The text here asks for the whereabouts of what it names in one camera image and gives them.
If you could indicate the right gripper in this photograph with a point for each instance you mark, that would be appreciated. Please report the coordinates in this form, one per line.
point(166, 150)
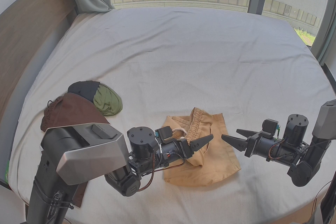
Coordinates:
point(261, 145)

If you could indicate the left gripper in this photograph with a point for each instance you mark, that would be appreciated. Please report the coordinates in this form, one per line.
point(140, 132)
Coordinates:
point(175, 150)

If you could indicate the tan shorts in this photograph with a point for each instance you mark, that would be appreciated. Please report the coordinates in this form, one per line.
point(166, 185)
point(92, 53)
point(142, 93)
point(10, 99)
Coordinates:
point(217, 154)

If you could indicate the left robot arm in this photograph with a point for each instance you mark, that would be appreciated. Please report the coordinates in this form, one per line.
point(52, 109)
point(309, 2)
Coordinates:
point(86, 149)

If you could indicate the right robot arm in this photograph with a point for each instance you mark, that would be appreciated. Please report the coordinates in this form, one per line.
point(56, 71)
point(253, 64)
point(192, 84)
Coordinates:
point(309, 154)

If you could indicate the bed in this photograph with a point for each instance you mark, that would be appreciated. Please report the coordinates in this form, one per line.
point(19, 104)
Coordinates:
point(183, 60)

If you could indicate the green garment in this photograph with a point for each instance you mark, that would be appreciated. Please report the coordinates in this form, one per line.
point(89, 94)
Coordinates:
point(109, 101)

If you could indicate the black garment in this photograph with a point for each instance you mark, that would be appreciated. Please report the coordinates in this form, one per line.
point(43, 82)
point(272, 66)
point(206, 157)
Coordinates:
point(82, 90)

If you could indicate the brown shorts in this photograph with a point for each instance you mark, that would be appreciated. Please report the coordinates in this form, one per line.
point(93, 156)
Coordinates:
point(70, 114)

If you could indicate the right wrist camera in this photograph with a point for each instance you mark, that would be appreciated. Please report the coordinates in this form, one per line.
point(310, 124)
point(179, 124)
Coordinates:
point(270, 127)

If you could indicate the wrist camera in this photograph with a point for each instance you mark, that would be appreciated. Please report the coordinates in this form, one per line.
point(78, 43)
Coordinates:
point(270, 127)
point(164, 133)

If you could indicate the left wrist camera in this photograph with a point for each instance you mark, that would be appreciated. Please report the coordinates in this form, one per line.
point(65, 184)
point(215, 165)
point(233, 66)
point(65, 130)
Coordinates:
point(164, 133)

